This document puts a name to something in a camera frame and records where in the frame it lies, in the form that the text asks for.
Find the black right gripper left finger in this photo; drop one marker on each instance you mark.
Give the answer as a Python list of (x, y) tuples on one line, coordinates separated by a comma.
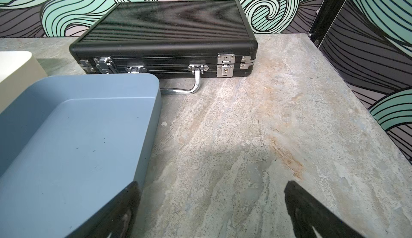
[(115, 219)]

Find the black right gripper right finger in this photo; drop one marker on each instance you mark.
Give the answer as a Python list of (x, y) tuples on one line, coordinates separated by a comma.
[(311, 219)]

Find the blue storage tray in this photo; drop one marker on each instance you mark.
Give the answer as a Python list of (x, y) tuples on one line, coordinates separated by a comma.
[(70, 144)]

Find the cream storage tray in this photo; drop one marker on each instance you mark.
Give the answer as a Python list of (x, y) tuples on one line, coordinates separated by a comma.
[(19, 70)]

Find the black ribbed briefcase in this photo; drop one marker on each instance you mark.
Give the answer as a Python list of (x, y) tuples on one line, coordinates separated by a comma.
[(174, 39)]

